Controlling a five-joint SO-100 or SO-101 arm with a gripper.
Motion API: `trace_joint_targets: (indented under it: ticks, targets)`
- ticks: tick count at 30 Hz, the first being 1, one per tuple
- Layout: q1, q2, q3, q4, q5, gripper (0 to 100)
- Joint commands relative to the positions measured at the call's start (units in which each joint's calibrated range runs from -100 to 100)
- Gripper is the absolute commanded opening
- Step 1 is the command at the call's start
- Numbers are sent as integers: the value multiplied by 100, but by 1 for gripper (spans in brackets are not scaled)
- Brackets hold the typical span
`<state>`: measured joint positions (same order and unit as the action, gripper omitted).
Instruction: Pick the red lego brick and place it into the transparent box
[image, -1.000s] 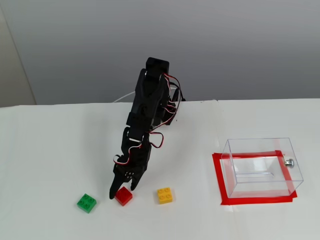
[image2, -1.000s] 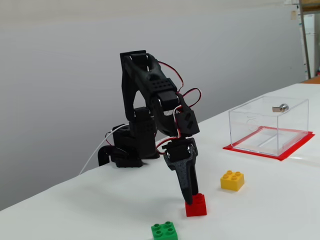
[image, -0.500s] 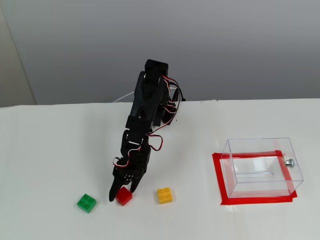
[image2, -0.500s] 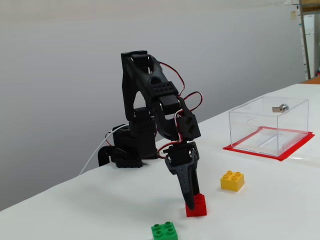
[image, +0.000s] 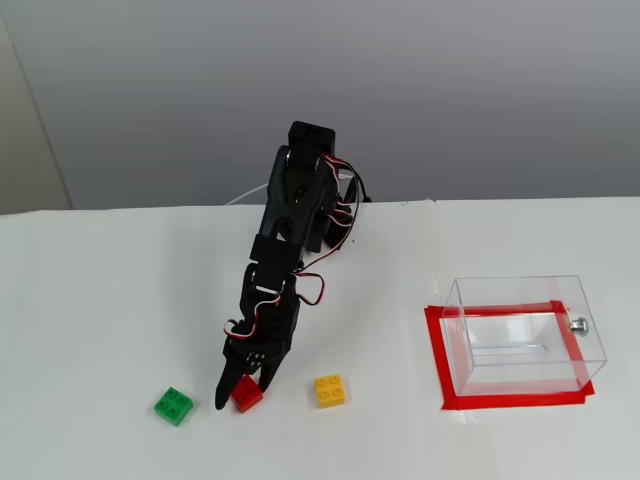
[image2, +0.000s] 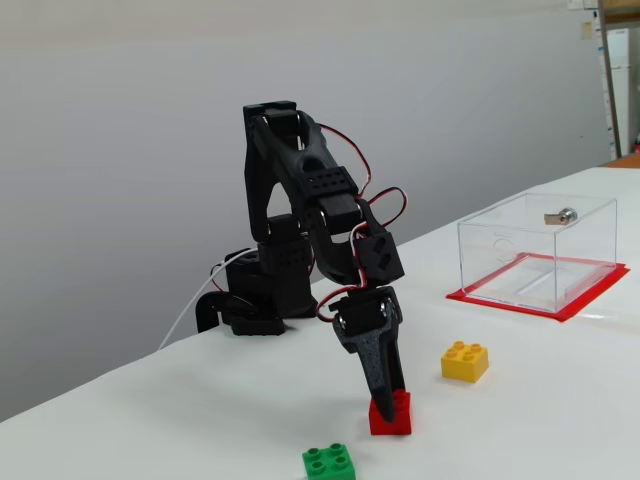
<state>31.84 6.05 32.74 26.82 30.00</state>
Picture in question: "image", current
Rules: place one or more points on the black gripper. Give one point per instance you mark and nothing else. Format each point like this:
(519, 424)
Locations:
(253, 358)

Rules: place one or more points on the transparent plastic box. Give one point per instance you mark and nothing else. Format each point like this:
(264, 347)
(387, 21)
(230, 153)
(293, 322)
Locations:
(590, 320)

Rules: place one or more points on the yellow lego brick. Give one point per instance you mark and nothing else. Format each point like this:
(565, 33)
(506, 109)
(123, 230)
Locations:
(331, 392)

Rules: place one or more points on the metal box lock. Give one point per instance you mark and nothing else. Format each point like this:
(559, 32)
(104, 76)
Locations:
(579, 325)

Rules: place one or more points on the green lego brick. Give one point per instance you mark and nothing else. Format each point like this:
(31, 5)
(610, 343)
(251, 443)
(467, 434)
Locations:
(172, 406)

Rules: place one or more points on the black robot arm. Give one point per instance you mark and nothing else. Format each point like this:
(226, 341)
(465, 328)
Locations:
(295, 200)

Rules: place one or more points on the red tape frame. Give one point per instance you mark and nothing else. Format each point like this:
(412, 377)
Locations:
(515, 401)

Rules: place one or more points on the red lego brick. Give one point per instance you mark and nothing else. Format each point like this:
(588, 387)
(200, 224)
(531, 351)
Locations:
(247, 396)

